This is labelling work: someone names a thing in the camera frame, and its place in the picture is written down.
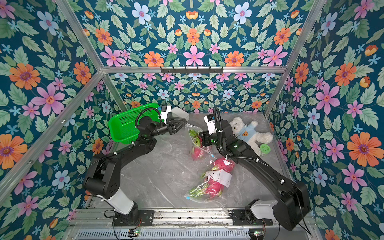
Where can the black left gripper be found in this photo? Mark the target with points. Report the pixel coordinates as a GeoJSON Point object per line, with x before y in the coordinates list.
{"type": "Point", "coordinates": [171, 126]}

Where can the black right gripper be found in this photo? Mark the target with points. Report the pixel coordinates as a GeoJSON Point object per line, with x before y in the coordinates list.
{"type": "Point", "coordinates": [205, 137]}

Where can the pink dragon fruit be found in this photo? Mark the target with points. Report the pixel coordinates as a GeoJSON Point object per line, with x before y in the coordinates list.
{"type": "Point", "coordinates": [197, 150]}
{"type": "Point", "coordinates": [223, 164]}
{"type": "Point", "coordinates": [210, 189]}

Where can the clear zip-top bag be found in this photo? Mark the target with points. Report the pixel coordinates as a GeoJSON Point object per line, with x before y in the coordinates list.
{"type": "Point", "coordinates": [207, 154]}
{"type": "Point", "coordinates": [220, 176]}

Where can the green plastic basket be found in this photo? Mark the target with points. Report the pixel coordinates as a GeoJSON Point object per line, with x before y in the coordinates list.
{"type": "Point", "coordinates": [123, 127]}

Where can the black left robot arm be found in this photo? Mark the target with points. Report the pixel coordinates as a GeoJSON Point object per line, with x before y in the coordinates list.
{"type": "Point", "coordinates": [103, 177]}

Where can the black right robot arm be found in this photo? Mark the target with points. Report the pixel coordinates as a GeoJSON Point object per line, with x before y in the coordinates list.
{"type": "Point", "coordinates": [293, 202]}

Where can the white rectangular box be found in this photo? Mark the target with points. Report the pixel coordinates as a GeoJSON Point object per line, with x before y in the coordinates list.
{"type": "Point", "coordinates": [179, 113]}

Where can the white teddy bear blue shirt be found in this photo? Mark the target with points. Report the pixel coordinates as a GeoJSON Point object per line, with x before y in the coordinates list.
{"type": "Point", "coordinates": [250, 135]}

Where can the small green round lid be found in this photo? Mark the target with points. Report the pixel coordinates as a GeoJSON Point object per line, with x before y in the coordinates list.
{"type": "Point", "coordinates": [265, 149]}

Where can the white perforated vent strip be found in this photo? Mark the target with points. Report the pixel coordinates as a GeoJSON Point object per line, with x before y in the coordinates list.
{"type": "Point", "coordinates": [164, 234]}

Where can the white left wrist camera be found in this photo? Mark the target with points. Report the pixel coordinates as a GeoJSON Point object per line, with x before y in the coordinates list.
{"type": "Point", "coordinates": [165, 111]}

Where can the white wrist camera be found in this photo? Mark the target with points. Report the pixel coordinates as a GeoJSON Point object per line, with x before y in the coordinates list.
{"type": "Point", "coordinates": [165, 111]}
{"type": "Point", "coordinates": [211, 123]}

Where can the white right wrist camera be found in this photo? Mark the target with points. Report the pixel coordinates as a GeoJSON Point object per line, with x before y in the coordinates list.
{"type": "Point", "coordinates": [211, 123]}

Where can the black hook rail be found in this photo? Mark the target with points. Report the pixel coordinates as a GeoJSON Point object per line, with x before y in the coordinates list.
{"type": "Point", "coordinates": [192, 70]}

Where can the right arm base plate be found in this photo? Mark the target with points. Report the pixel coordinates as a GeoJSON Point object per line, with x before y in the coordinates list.
{"type": "Point", "coordinates": [242, 217]}

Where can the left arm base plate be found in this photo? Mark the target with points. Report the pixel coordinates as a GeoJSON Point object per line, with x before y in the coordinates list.
{"type": "Point", "coordinates": [142, 218]}

